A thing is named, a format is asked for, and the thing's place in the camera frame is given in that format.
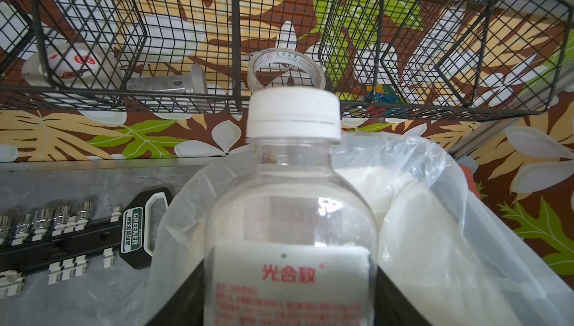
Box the metal part in basket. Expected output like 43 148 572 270
125 64 208 95

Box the tape roll in basket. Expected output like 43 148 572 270
247 48 327 93

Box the clear bottle pink label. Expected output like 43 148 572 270
203 87 378 325

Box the black wire wall basket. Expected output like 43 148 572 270
1 0 573 121

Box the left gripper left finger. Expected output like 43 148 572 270
145 262 206 326

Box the black socket holder rail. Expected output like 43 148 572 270
1 187 172 298

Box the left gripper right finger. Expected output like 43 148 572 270
374 267 431 326

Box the clear bin liner bag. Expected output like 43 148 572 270
143 132 573 325

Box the white red item in basket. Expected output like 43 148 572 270
22 43 124 89

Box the white plastic trash bin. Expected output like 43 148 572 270
338 167 520 325

